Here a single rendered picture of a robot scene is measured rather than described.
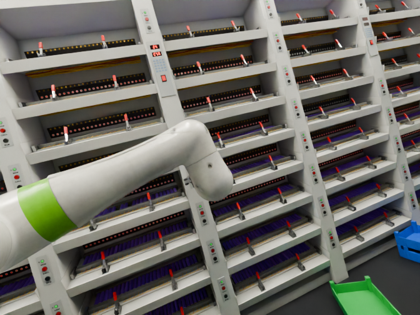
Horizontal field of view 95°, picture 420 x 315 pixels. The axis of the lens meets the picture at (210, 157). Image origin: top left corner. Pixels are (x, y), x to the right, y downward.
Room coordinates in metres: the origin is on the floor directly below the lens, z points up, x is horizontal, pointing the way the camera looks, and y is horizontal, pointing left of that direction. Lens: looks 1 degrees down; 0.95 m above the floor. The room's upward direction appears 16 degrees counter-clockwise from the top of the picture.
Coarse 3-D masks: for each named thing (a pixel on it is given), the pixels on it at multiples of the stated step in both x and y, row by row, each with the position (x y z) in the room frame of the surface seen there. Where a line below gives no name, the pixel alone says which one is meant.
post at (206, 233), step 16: (144, 0) 0.97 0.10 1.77; (144, 32) 0.96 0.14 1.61; (160, 32) 0.98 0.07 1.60; (160, 96) 0.96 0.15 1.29; (176, 96) 0.98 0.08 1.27; (176, 112) 0.97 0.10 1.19; (192, 192) 0.97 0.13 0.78; (192, 208) 0.96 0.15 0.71; (208, 208) 0.98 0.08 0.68; (208, 224) 0.97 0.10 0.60; (208, 240) 0.97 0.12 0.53; (208, 256) 0.96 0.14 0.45; (224, 272) 0.98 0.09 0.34; (224, 304) 0.97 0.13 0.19
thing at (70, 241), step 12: (180, 180) 1.12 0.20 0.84; (144, 192) 1.08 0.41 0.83; (168, 204) 0.96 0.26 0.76; (180, 204) 0.95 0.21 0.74; (132, 216) 0.91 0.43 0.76; (144, 216) 0.91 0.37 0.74; (156, 216) 0.93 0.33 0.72; (108, 228) 0.87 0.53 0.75; (120, 228) 0.89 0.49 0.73; (60, 240) 0.84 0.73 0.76; (72, 240) 0.84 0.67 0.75; (84, 240) 0.85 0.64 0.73
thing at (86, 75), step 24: (168, 24) 1.20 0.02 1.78; (192, 24) 1.23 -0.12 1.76; (216, 24) 1.27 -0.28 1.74; (240, 24) 1.31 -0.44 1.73; (24, 48) 1.02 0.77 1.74; (48, 48) 1.04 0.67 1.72; (240, 48) 1.30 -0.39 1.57; (72, 72) 1.06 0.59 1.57; (96, 72) 1.09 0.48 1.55; (120, 72) 1.12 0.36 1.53; (144, 72) 1.15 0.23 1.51; (192, 96) 1.20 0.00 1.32; (48, 120) 1.02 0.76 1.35; (72, 120) 1.04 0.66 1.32; (216, 120) 1.23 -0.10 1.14; (240, 120) 1.27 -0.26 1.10; (120, 144) 1.09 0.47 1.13
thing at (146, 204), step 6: (174, 192) 1.02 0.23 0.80; (180, 192) 1.02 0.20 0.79; (156, 198) 1.00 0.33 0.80; (162, 198) 1.00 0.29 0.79; (168, 198) 1.01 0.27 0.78; (138, 204) 0.97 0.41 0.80; (144, 204) 0.98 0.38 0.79; (120, 210) 0.95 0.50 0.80; (126, 210) 0.95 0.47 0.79; (132, 210) 0.95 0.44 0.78; (102, 216) 0.93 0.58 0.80; (108, 216) 0.93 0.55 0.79; (114, 216) 0.94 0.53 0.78; (90, 222) 0.92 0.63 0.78; (96, 222) 0.92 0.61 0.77; (78, 228) 0.89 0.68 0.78
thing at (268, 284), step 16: (272, 256) 1.21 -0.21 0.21; (288, 256) 1.18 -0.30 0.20; (304, 256) 1.16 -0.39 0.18; (320, 256) 1.16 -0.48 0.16; (240, 272) 1.14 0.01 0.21; (256, 272) 1.05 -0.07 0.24; (272, 272) 1.11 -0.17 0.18; (288, 272) 1.10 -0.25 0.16; (304, 272) 1.08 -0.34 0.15; (240, 288) 1.06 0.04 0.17; (256, 288) 1.05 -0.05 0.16; (272, 288) 1.03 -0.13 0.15; (240, 304) 0.98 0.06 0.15
